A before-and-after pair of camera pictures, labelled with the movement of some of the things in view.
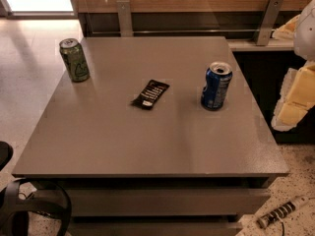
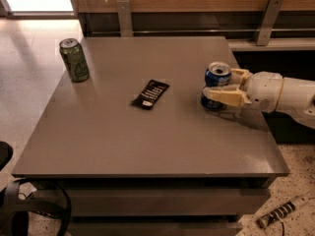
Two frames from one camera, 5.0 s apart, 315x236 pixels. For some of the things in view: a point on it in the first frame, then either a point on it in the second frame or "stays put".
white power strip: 282,210 stays put
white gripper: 305,33 to 264,90
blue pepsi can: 217,81 stays put
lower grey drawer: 156,228 stays put
